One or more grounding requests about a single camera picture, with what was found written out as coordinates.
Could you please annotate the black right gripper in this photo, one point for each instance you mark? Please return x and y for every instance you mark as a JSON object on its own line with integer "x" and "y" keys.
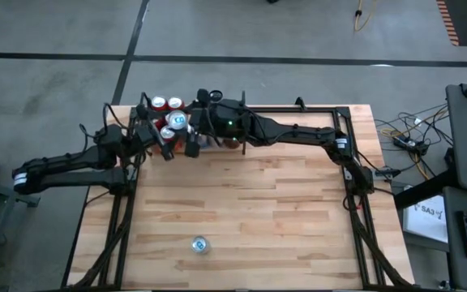
{"x": 225, "y": 119}

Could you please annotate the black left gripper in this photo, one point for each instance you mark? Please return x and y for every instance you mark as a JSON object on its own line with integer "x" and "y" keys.
{"x": 148, "y": 136}

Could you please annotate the red Fanta strawberry can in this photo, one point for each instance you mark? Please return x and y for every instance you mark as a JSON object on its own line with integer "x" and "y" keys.
{"x": 167, "y": 133}

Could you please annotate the orange Fanta can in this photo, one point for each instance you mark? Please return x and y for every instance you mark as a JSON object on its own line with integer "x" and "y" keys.
{"x": 175, "y": 103}

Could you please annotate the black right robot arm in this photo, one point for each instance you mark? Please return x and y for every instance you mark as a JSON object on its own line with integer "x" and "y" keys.
{"x": 298, "y": 131}

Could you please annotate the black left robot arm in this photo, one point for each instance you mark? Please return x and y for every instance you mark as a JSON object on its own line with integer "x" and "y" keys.
{"x": 63, "y": 162}

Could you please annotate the grey metal side table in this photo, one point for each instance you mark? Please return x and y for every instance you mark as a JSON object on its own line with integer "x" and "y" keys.
{"x": 14, "y": 196}

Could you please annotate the black power strip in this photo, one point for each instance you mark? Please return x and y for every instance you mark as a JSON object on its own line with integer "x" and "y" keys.
{"x": 410, "y": 144}

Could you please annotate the black desk beam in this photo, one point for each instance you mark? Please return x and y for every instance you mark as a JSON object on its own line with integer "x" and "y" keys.
{"x": 424, "y": 190}

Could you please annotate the white paper sign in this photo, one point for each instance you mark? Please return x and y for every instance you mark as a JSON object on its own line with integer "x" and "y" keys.
{"x": 426, "y": 221}

